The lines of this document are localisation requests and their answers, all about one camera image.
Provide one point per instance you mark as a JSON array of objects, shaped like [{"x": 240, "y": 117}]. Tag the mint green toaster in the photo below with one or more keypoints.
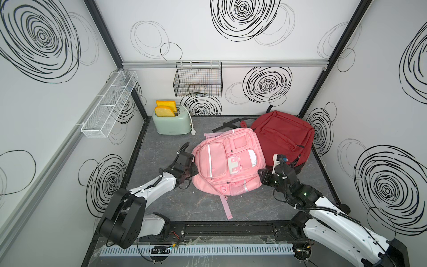
[{"x": 179, "y": 124}]

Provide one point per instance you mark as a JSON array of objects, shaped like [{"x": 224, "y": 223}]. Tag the rear yellow toast slice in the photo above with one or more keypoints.
[{"x": 169, "y": 104}]

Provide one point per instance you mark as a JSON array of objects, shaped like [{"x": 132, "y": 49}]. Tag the white slotted cable duct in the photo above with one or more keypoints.
[{"x": 198, "y": 250}]

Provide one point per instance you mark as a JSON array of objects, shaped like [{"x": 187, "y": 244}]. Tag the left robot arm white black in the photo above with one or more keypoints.
[{"x": 124, "y": 220}]

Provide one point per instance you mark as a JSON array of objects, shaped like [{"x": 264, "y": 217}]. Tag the front yellow toast slice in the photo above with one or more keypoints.
[{"x": 164, "y": 111}]

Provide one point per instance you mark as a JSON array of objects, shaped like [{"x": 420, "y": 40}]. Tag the yellow toast slice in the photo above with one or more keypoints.
[
  {"x": 169, "y": 104},
  {"x": 164, "y": 111}
]

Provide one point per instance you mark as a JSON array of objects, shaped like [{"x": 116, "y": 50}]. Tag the pink tape outline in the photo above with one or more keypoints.
[{"x": 228, "y": 164}]

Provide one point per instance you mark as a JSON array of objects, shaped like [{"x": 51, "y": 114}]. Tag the white mesh wall shelf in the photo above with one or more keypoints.
[{"x": 114, "y": 97}]

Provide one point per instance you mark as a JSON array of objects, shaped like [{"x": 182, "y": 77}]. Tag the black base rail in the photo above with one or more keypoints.
[{"x": 281, "y": 230}]

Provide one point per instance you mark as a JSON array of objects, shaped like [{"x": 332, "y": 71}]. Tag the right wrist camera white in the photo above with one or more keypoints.
[{"x": 278, "y": 161}]

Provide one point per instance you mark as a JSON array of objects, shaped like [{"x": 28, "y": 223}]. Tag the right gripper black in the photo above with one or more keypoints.
[{"x": 265, "y": 174}]

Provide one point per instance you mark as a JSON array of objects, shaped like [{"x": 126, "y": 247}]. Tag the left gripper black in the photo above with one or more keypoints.
[{"x": 194, "y": 169}]

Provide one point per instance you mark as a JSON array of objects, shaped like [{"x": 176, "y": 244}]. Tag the black wire basket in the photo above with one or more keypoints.
[{"x": 202, "y": 77}]

